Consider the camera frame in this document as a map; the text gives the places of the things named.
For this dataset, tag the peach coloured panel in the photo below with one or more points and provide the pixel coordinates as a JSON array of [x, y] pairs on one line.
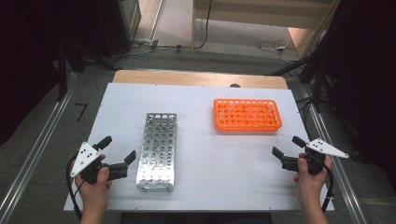
[[299, 40]]

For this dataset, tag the metal test tube rack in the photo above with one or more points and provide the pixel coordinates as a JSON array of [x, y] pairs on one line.
[[157, 149]]

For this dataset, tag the beige wooden furniture frame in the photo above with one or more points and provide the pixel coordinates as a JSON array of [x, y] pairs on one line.
[[264, 18]]

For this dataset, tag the dark cabinet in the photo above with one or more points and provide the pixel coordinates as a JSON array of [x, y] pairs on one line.
[[109, 28]]

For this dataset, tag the white table cover board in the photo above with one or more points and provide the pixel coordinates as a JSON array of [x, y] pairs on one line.
[[202, 155]]

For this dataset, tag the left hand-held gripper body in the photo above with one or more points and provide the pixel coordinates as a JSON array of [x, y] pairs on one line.
[[90, 168]]

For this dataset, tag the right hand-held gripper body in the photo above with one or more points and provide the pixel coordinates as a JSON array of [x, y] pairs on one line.
[[314, 161]]

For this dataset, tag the orange test tube rack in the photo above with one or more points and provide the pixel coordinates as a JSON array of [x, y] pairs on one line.
[[246, 127]]

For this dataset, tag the black tripod stand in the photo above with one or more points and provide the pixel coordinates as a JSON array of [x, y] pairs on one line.
[[317, 84]]

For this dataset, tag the metal floor rail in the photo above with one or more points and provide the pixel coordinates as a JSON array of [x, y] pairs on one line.
[[32, 154], [350, 196]]

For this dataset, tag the person's left hand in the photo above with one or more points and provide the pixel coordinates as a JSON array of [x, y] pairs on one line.
[[95, 193]]

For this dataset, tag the person's right hand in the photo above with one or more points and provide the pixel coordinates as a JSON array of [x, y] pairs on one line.
[[311, 186]]

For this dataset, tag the dark curtain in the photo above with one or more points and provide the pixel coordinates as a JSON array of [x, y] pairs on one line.
[[25, 62], [367, 77]]

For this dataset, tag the black metal stand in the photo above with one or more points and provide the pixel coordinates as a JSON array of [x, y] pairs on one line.
[[62, 77]]

